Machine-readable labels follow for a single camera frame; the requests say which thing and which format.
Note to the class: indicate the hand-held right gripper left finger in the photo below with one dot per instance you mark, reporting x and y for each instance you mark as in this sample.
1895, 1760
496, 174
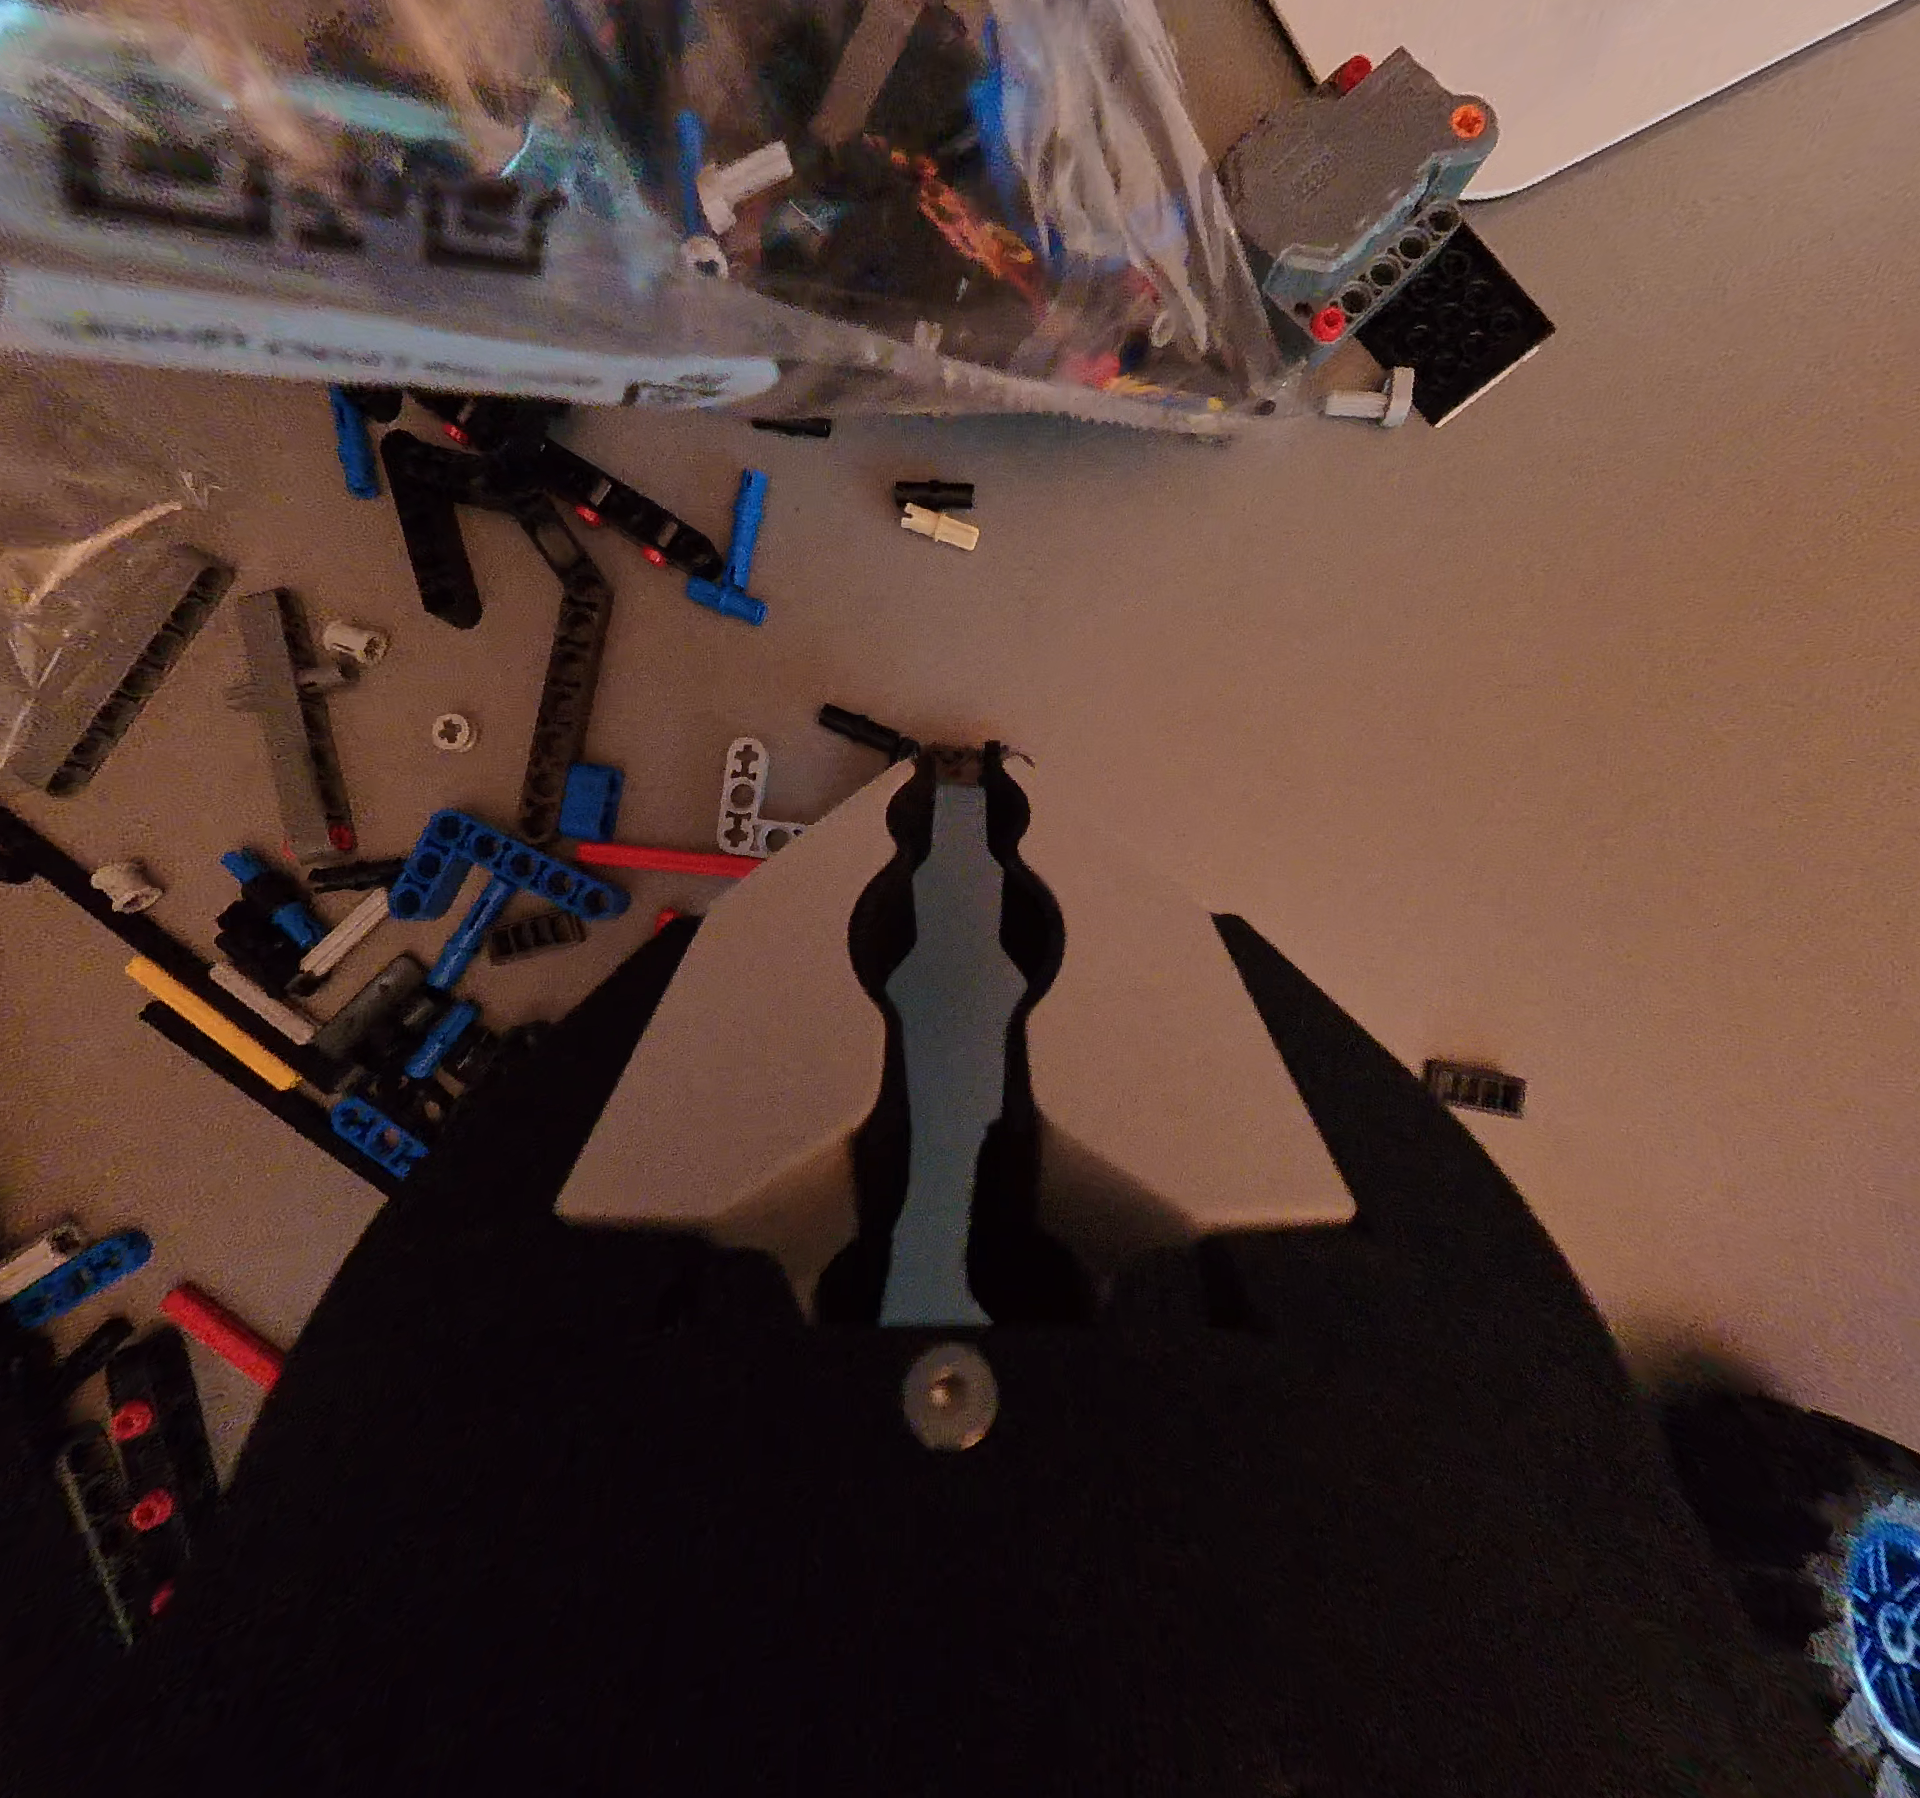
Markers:
736, 1065

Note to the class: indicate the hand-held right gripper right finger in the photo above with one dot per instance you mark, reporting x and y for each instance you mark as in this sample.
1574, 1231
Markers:
1187, 1079

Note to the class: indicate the pile of toy building pieces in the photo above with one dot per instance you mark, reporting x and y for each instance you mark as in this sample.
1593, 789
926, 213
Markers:
526, 752

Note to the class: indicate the clear plastic bag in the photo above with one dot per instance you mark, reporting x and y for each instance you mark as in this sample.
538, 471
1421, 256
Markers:
90, 586
601, 150

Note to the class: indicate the grey desk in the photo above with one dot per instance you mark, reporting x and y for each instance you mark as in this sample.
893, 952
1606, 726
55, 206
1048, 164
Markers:
1500, 724

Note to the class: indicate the yellow toy beam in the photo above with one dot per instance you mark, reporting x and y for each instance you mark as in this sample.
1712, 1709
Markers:
211, 1027

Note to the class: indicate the black studded toy plate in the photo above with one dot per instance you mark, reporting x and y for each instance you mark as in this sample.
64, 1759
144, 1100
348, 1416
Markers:
1461, 328

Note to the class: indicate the black toy wheel blue rim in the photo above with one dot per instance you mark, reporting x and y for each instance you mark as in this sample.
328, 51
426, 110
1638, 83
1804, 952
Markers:
1847, 1588

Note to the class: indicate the grey toy motor block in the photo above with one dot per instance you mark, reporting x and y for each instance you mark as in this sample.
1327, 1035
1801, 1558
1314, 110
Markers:
1353, 194

